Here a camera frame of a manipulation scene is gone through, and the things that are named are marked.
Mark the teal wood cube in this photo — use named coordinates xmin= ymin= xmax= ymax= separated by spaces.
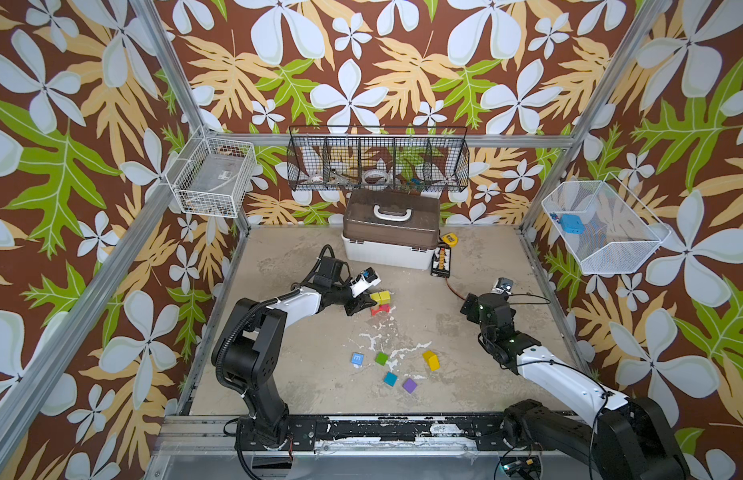
xmin=383 ymin=372 xmax=397 ymax=387

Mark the brown lid storage box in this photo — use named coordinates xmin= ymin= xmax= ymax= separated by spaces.
xmin=342 ymin=189 xmax=441 ymax=270

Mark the black battery pack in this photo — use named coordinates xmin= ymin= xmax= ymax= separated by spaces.
xmin=431 ymin=244 xmax=451 ymax=279

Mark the white wire basket right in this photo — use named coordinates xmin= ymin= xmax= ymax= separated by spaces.
xmin=541 ymin=174 xmax=671 ymax=276

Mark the green wood cube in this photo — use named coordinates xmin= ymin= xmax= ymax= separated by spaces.
xmin=375 ymin=352 xmax=389 ymax=366

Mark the yellow connector plug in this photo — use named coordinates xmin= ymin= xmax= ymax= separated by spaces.
xmin=441 ymin=232 xmax=459 ymax=248

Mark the white wire basket left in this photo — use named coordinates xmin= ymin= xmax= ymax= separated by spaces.
xmin=167 ymin=128 xmax=258 ymax=219

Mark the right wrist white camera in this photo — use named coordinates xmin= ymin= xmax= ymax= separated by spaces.
xmin=491 ymin=277 xmax=513 ymax=296

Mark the blue object in basket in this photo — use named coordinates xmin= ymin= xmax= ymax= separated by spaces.
xmin=559 ymin=214 xmax=585 ymax=235

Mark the black wire basket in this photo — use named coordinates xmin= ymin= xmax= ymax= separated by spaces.
xmin=286 ymin=125 xmax=471 ymax=193

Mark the white wire basket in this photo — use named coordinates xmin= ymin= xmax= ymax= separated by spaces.
xmin=167 ymin=128 xmax=258 ymax=219
xmin=541 ymin=174 xmax=671 ymax=276

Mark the red wood block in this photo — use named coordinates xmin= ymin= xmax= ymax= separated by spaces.
xmin=371 ymin=304 xmax=391 ymax=316

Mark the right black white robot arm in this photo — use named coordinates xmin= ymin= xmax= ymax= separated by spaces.
xmin=461 ymin=290 xmax=691 ymax=479

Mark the yellow wood block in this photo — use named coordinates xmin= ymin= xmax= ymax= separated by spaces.
xmin=423 ymin=351 xmax=441 ymax=371

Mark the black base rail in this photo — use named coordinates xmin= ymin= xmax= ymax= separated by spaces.
xmin=237 ymin=412 xmax=511 ymax=452

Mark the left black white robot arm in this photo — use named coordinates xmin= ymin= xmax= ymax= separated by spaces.
xmin=211 ymin=252 xmax=381 ymax=447

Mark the red wire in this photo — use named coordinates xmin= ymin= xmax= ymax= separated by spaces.
xmin=444 ymin=277 xmax=471 ymax=304

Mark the blue letter cube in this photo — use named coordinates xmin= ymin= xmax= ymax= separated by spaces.
xmin=351 ymin=353 xmax=365 ymax=368

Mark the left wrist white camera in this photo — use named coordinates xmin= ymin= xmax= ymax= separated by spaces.
xmin=351 ymin=267 xmax=381 ymax=298

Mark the purple wood cube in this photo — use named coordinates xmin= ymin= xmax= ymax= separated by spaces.
xmin=403 ymin=378 xmax=417 ymax=394

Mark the wrist white camera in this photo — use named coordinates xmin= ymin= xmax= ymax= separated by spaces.
xmin=491 ymin=277 xmax=513 ymax=296
xmin=351 ymin=267 xmax=381 ymax=298

